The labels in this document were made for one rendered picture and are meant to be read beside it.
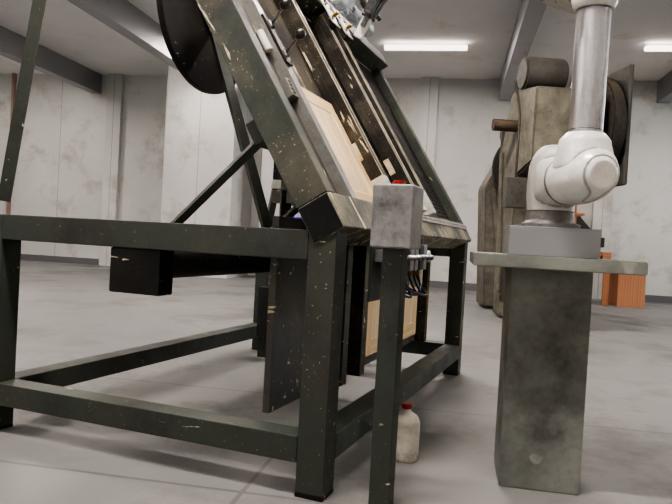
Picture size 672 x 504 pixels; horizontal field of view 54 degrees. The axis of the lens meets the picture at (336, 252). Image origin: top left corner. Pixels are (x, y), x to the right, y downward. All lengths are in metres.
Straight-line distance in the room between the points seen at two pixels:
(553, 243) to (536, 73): 5.32
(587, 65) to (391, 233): 0.79
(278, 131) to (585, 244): 1.01
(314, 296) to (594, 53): 1.10
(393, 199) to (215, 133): 9.65
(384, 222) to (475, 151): 10.08
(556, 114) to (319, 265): 5.19
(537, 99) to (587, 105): 4.73
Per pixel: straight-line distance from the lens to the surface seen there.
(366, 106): 3.12
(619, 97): 7.16
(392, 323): 1.87
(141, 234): 2.22
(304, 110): 2.25
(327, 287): 1.90
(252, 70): 2.07
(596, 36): 2.18
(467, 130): 11.94
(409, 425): 2.36
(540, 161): 2.25
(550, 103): 6.87
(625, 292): 10.61
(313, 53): 2.76
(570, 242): 2.17
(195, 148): 11.49
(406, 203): 1.82
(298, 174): 1.94
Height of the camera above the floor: 0.77
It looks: 1 degrees down
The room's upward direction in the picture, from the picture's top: 3 degrees clockwise
